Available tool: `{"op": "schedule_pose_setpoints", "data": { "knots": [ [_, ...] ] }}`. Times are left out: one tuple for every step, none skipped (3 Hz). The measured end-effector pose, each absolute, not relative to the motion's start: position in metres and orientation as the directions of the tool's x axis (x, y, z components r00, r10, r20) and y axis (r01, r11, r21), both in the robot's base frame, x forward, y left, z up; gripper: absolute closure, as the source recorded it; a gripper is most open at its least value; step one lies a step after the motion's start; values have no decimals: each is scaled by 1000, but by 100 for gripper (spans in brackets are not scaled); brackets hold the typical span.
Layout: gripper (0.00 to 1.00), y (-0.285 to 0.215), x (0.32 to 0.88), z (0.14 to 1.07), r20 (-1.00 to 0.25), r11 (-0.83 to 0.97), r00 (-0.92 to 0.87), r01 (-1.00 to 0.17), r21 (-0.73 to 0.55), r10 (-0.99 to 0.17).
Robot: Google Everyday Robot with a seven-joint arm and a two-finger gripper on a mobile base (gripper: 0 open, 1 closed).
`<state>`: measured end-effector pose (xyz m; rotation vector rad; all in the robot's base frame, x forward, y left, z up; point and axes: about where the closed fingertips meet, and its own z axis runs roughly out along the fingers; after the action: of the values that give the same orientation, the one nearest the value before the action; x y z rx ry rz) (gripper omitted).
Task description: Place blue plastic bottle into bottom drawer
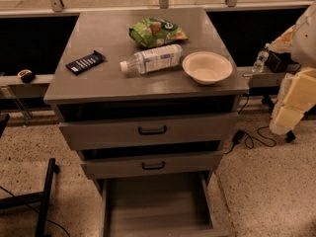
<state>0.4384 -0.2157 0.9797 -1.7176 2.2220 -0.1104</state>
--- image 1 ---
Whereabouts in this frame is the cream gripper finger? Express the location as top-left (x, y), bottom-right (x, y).
top-left (276, 107), bottom-right (303, 129)
top-left (283, 67), bottom-right (316, 112)

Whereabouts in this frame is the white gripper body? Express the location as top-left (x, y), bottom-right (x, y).
top-left (270, 73), bottom-right (293, 135)

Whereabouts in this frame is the clear plastic water bottle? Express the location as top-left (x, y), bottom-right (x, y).
top-left (119, 44), bottom-right (183, 75)

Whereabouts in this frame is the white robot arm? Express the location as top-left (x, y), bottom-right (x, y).
top-left (269, 2), bottom-right (316, 135)

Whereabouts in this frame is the small background water bottle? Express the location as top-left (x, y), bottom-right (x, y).
top-left (252, 43), bottom-right (270, 73)

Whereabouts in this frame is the middle grey drawer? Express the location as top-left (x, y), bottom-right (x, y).
top-left (81, 151), bottom-right (223, 180)

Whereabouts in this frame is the top grey drawer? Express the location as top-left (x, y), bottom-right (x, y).
top-left (59, 113), bottom-right (238, 150)

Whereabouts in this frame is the grey drawer cabinet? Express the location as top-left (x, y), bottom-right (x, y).
top-left (42, 7), bottom-right (250, 237)

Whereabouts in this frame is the bottom open grey drawer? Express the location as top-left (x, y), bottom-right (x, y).
top-left (100, 172), bottom-right (229, 237)

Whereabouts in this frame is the small black box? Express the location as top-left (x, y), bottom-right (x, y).
top-left (267, 52), bottom-right (291, 73)

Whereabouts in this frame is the white bowl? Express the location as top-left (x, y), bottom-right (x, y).
top-left (182, 51), bottom-right (233, 85)

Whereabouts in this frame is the green chip bag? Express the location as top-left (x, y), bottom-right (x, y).
top-left (128, 18), bottom-right (189, 48)

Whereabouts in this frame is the dark blue snack bar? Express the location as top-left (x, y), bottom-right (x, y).
top-left (65, 50), bottom-right (106, 75)

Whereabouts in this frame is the black yellow tape measure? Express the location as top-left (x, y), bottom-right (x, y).
top-left (18, 69), bottom-right (36, 83)

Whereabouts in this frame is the black power adapter with cable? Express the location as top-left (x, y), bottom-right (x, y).
top-left (223, 94), bottom-right (277, 155)

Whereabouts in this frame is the black stand frame left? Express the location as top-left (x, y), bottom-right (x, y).
top-left (0, 114), bottom-right (61, 237)

